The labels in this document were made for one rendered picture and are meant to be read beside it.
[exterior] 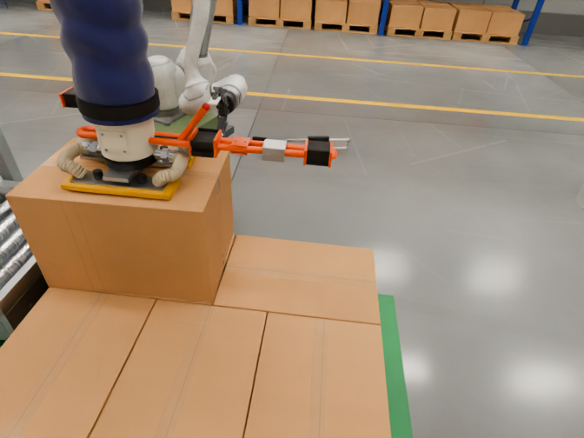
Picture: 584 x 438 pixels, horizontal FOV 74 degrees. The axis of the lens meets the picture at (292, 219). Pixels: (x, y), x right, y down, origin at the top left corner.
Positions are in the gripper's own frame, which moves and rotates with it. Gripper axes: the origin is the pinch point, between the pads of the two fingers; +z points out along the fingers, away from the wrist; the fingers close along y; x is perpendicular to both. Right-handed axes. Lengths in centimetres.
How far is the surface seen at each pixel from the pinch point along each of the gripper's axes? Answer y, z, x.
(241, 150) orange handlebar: -0.3, 18.3, -13.1
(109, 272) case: 43, 34, 30
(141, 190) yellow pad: 10.6, 29.0, 15.5
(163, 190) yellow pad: 10.6, 27.8, 9.0
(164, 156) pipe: 5.0, 17.3, 11.7
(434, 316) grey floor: 107, -17, -108
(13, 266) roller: 54, 26, 74
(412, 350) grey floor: 107, 6, -93
